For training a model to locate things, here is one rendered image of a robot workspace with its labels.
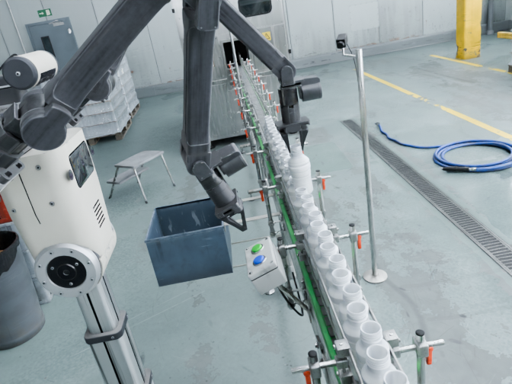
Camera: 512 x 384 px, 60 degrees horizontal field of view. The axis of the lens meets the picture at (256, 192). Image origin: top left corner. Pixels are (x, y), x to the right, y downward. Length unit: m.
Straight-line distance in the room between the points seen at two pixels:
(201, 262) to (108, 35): 1.16
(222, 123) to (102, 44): 5.13
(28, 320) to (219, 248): 1.76
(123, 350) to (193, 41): 0.91
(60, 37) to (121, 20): 10.98
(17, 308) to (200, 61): 2.50
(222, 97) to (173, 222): 3.94
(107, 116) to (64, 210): 6.61
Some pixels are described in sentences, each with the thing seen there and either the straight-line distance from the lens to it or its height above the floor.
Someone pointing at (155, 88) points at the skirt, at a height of 0.16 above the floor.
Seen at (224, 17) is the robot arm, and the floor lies 1.70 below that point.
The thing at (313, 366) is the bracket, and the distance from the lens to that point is 0.89.
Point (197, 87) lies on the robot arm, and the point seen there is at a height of 1.58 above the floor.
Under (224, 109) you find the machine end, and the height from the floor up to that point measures 0.51.
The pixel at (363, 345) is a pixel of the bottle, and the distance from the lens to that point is 0.86.
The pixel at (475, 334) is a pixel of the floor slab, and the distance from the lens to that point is 2.62.
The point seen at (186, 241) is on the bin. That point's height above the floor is 0.91.
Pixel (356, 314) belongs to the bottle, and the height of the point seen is 1.16.
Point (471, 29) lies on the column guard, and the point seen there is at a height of 0.55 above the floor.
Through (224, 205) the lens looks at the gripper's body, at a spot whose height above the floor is 1.27.
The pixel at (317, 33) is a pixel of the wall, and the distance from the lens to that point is 11.57.
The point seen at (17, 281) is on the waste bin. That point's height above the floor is 0.41.
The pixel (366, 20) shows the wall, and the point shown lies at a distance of 11.87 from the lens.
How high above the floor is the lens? 1.72
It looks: 23 degrees down
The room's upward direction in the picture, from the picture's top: 10 degrees counter-clockwise
